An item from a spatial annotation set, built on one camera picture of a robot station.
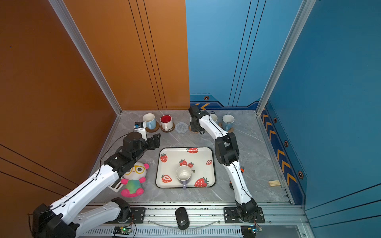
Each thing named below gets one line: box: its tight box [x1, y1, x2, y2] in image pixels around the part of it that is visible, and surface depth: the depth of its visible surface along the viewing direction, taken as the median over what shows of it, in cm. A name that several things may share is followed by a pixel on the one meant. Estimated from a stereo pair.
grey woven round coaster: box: [174, 121, 189, 134], surface depth 111 cm
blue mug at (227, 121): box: [222, 114, 236, 132], surface depth 104 cm
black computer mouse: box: [175, 206, 191, 231], surface depth 73 cm
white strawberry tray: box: [155, 146, 216, 188], surface depth 93 cm
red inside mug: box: [159, 114, 174, 132], surface depth 105 cm
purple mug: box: [176, 165, 192, 190], surface depth 87 cm
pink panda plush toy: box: [120, 161, 150, 198], surface depth 80 cm
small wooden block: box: [268, 179, 281, 187], surface depth 86 cm
